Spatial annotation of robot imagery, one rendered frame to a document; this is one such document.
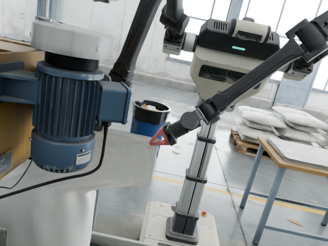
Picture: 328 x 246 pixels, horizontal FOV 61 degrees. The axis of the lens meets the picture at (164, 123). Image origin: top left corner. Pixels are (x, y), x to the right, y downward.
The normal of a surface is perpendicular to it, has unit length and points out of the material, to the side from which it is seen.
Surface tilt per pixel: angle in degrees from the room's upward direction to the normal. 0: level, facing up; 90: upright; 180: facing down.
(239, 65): 40
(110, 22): 90
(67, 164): 92
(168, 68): 90
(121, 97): 90
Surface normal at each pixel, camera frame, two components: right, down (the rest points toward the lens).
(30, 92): -0.06, 0.28
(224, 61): 0.11, -0.54
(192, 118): -0.23, -0.05
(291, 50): -0.48, 0.13
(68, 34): 0.16, 0.32
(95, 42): 0.71, 0.35
